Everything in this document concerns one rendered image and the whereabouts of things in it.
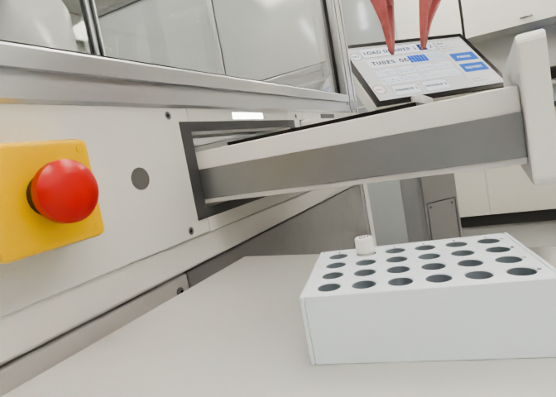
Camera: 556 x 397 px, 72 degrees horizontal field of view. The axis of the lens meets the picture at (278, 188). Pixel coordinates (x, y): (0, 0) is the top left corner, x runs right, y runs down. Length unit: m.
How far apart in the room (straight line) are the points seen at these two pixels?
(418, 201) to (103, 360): 1.23
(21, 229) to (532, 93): 0.35
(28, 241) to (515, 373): 0.27
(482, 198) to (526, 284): 3.28
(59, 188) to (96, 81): 0.16
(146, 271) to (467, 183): 3.20
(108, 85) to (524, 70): 0.34
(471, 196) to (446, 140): 3.14
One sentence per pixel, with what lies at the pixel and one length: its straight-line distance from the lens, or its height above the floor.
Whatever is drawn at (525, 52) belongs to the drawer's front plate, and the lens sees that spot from 0.33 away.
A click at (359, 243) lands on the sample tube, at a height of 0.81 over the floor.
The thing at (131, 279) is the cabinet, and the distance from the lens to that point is 0.39.
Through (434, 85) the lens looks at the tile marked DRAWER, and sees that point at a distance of 1.36.
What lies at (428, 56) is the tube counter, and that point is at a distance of 1.49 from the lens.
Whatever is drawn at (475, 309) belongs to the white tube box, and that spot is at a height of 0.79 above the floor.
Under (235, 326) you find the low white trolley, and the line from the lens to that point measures 0.29.
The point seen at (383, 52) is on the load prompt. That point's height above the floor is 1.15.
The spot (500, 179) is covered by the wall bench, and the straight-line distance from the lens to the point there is 3.49.
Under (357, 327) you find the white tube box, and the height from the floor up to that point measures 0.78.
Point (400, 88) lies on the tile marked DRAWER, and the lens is 1.29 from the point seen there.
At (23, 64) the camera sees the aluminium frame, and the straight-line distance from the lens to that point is 0.36.
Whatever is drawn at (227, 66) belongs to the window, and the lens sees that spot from 0.58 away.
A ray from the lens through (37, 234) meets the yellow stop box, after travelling 0.29.
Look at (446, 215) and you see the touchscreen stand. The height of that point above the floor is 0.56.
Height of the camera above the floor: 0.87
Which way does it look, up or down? 5 degrees down
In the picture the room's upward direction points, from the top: 10 degrees counter-clockwise
